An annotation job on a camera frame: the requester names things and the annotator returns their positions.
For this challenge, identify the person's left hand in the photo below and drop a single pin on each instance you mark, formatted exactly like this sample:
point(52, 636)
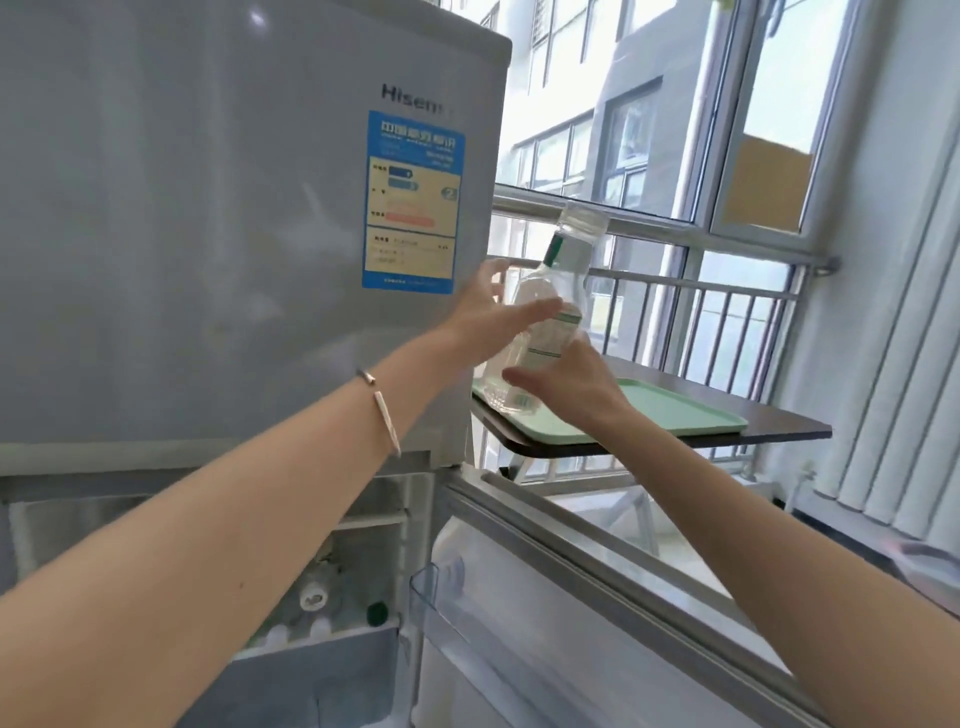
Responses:
point(495, 322)

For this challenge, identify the person's right hand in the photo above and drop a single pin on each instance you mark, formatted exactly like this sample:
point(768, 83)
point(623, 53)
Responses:
point(577, 390)

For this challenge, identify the clear bottle green-white label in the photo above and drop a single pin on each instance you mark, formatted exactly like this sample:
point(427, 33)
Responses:
point(559, 270)

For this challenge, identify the green tray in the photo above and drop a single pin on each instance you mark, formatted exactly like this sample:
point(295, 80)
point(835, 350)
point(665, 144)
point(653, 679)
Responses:
point(675, 412)

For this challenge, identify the grey refrigerator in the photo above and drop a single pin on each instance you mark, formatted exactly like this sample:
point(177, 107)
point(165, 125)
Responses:
point(187, 225)

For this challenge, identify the person's right forearm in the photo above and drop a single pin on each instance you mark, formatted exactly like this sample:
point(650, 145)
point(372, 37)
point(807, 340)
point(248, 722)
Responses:
point(787, 585)

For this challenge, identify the person's left forearm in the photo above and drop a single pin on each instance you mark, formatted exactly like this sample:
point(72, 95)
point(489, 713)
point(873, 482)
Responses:
point(187, 562)

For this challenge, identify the blue label sticker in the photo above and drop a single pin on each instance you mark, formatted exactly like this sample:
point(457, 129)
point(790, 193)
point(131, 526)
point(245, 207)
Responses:
point(412, 202)

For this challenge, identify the metal balcony railing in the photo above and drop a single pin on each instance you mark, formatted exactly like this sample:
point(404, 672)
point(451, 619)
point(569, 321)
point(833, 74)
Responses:
point(675, 232)

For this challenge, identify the dark brown folding table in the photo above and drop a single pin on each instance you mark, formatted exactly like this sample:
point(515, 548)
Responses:
point(780, 427)

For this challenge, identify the radiator valve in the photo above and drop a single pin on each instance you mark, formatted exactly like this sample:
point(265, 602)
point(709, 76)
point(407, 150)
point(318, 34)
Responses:
point(804, 474)

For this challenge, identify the brown cardboard sheet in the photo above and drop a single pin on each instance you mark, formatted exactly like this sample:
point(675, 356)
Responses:
point(769, 184)

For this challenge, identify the bin with plastic bag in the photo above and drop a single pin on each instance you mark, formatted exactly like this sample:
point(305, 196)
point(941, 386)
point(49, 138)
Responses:
point(926, 562)

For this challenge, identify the white balcony window frame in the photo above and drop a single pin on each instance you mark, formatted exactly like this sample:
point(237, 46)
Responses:
point(720, 127)

